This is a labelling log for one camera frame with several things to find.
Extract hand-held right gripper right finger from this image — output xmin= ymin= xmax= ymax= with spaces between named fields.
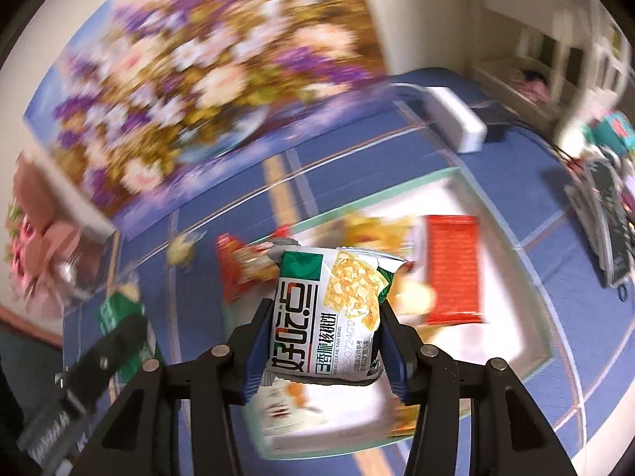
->
xmin=379 ymin=302 xmax=579 ymax=476

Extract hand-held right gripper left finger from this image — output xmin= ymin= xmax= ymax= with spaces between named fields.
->
xmin=79 ymin=300 xmax=276 ymax=476

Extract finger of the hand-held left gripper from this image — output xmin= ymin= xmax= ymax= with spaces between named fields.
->
xmin=56 ymin=315 xmax=150 ymax=408

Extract large yellow snack packet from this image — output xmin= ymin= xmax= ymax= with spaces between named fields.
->
xmin=389 ymin=394 xmax=422 ymax=438

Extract white snack packet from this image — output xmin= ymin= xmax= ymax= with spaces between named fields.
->
xmin=258 ymin=379 xmax=325 ymax=440

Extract round cookie packet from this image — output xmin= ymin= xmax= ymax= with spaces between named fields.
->
xmin=394 ymin=276 xmax=438 ymax=317

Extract green white cracker packet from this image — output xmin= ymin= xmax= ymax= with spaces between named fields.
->
xmin=265 ymin=247 xmax=405 ymax=388

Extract bright red snack packet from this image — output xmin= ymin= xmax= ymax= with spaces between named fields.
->
xmin=216 ymin=228 xmax=283 ymax=304

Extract white tray box green rim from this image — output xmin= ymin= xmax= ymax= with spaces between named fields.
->
xmin=221 ymin=166 xmax=554 ymax=459

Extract small yellow snack packet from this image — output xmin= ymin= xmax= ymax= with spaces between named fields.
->
xmin=344 ymin=214 xmax=420 ymax=256

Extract green snack packet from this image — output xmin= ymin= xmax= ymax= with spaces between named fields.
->
xmin=99 ymin=292 xmax=164 ymax=382

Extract pink flower bouquet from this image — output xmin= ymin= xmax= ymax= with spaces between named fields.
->
xmin=5 ymin=154 xmax=116 ymax=319

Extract small pale candy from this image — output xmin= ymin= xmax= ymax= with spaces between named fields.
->
xmin=166 ymin=233 xmax=196 ymax=267

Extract blue plaid cloth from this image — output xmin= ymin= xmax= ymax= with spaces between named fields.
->
xmin=62 ymin=67 xmax=635 ymax=476

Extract black printed cards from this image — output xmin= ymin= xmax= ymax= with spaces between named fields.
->
xmin=566 ymin=159 xmax=635 ymax=289

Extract white power strip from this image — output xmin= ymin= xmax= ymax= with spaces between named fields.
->
xmin=427 ymin=86 xmax=488 ymax=154

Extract flower painting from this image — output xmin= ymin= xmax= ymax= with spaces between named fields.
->
xmin=22 ymin=0 xmax=393 ymax=239

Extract pink item on shelf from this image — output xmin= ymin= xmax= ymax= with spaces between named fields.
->
xmin=516 ymin=70 xmax=550 ymax=104

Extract teal box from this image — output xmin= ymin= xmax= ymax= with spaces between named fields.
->
xmin=590 ymin=111 xmax=635 ymax=154

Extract white wooden furniture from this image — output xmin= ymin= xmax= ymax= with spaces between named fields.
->
xmin=466 ymin=0 xmax=635 ymax=146

